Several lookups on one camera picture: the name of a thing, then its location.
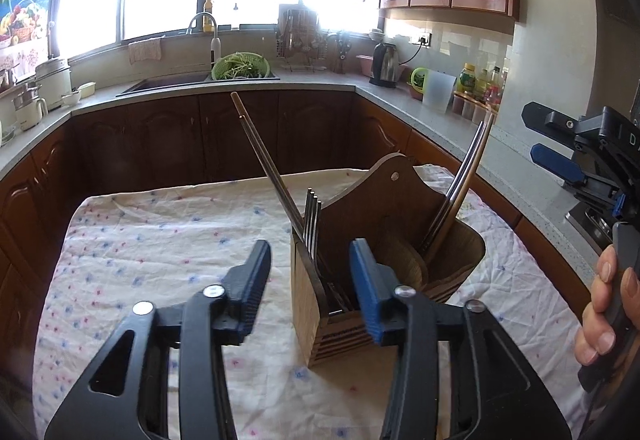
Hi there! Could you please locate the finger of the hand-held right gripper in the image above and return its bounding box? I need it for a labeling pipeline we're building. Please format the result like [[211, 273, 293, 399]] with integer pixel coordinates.
[[521, 102, 586, 138], [530, 143, 590, 188]]

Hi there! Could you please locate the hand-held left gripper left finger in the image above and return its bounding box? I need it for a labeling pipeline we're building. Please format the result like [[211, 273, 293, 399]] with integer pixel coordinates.
[[44, 240, 273, 440]]

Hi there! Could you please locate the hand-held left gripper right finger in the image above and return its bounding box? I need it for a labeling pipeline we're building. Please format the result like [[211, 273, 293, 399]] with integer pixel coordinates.
[[348, 239, 573, 440]]

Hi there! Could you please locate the wooden utensil holder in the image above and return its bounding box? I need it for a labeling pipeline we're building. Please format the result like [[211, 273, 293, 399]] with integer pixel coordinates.
[[290, 152, 487, 368]]

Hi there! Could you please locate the metal fork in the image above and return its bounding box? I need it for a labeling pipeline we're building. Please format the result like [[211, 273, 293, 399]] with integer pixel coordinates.
[[302, 189, 351, 316]]

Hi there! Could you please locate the chopsticks bundle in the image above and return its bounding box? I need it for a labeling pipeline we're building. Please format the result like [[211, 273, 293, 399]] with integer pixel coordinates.
[[430, 112, 497, 266]]

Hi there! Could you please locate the plain metal chopstick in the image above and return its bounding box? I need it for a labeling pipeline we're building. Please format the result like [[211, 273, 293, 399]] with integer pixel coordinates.
[[420, 120, 488, 253]]

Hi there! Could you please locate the brown-tipped metal chopstick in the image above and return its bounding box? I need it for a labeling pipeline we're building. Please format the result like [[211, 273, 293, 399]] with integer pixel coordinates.
[[230, 91, 307, 241]]

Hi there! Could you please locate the person's right hand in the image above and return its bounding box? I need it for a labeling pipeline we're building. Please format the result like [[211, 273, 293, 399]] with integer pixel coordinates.
[[574, 245, 640, 366]]

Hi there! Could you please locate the red sauce bottle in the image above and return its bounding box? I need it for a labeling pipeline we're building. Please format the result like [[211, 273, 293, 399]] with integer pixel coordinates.
[[486, 66, 503, 107]]

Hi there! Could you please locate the gas stove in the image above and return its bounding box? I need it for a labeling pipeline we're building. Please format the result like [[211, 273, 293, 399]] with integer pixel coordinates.
[[565, 197, 618, 256]]

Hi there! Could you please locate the row of spice jars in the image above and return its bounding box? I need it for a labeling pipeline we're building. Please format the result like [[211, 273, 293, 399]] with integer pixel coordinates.
[[452, 92, 501, 126]]

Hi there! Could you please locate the yellow-capped oil bottle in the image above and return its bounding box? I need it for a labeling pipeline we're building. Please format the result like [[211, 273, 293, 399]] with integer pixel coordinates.
[[458, 63, 477, 95]]

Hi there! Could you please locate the white floral tablecloth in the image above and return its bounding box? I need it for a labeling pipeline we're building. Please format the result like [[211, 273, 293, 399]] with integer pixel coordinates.
[[32, 165, 593, 440]]

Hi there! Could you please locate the translucent white pitcher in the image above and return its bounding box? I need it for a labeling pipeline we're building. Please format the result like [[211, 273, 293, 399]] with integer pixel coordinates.
[[422, 70, 458, 113]]

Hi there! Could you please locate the steel electric kettle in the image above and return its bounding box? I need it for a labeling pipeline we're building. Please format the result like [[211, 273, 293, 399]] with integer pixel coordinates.
[[369, 41, 401, 88]]

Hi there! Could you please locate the grey kitchen countertop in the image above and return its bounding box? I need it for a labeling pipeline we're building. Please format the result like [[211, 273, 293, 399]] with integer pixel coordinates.
[[0, 70, 640, 281]]

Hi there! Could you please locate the green colander with vegetables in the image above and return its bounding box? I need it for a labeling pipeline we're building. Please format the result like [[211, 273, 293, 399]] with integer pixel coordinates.
[[211, 51, 271, 81]]

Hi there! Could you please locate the kitchen sink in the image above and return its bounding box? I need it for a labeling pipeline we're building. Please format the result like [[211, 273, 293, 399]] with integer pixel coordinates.
[[116, 71, 281, 98]]

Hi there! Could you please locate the utensil drying rack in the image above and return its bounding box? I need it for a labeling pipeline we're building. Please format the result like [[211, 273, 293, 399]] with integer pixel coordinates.
[[276, 5, 331, 71]]

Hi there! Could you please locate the hanging dish towel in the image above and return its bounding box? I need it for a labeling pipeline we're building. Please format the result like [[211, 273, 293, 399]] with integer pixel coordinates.
[[128, 37, 163, 66]]

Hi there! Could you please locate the curved metal faucet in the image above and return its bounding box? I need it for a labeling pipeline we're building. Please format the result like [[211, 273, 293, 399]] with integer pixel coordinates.
[[186, 11, 222, 71]]

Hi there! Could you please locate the white steamer pot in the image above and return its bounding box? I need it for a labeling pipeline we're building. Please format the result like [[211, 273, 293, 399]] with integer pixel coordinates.
[[34, 59, 73, 112]]

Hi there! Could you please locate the small white electric pot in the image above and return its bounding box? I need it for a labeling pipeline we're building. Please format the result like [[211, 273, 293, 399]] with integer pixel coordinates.
[[11, 87, 49, 131]]

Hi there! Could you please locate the fruit wall poster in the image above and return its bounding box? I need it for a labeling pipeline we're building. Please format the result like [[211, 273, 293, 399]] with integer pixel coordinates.
[[0, 0, 58, 71]]

